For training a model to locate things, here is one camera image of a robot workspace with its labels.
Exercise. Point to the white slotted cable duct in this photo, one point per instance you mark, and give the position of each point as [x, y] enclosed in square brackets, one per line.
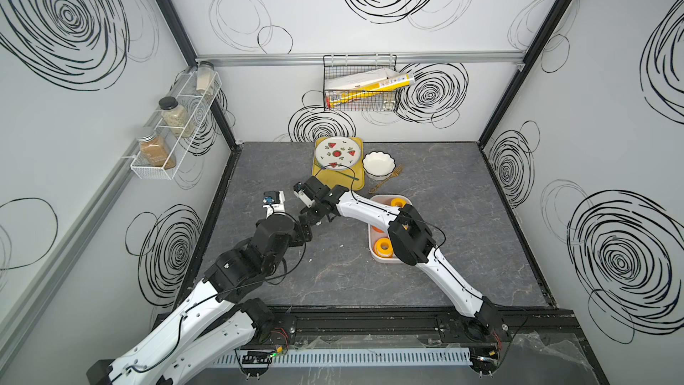
[351, 358]

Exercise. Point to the black lid spice jar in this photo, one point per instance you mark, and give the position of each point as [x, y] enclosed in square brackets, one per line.
[176, 117]

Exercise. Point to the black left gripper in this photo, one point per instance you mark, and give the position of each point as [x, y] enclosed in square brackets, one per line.
[297, 237]

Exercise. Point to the watermelon pattern plate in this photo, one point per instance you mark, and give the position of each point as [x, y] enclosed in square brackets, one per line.
[337, 153]

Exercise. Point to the brown spice jar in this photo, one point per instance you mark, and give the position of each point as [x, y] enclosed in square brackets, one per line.
[154, 148]

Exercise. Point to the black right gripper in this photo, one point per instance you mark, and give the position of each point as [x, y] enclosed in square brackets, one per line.
[313, 219]

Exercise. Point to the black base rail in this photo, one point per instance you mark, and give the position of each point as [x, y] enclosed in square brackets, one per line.
[299, 325]

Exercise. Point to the yellow white foil box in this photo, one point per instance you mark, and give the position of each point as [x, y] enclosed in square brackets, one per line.
[371, 91]

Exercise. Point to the aluminium wall rail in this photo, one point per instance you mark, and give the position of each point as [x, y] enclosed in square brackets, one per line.
[305, 59]

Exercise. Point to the black wire basket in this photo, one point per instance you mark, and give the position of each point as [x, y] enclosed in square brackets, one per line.
[334, 71]

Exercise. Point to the white storage box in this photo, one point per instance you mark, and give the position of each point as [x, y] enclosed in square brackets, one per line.
[374, 236]

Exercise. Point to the black corner frame post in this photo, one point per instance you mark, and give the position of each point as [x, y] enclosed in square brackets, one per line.
[189, 54]

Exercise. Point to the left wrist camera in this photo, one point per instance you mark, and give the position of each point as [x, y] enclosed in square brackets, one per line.
[273, 202]

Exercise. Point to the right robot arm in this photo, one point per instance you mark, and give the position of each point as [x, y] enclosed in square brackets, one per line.
[413, 244]

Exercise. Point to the white wire spice rack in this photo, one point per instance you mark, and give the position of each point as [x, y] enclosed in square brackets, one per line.
[190, 153]

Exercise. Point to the white scalloped bowl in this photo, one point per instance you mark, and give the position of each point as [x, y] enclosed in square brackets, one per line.
[378, 165]

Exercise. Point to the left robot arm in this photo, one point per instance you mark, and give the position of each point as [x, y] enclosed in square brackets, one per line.
[215, 317]

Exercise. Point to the purple teal fork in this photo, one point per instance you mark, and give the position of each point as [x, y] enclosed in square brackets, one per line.
[346, 173]

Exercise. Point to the white spice jar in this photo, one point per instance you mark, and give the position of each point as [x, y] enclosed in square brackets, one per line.
[205, 76]

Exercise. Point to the yellow sealing tape roll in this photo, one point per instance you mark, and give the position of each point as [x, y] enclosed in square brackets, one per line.
[383, 248]
[398, 202]

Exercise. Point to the yellow plastic tray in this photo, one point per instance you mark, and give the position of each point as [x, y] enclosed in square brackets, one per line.
[355, 186]

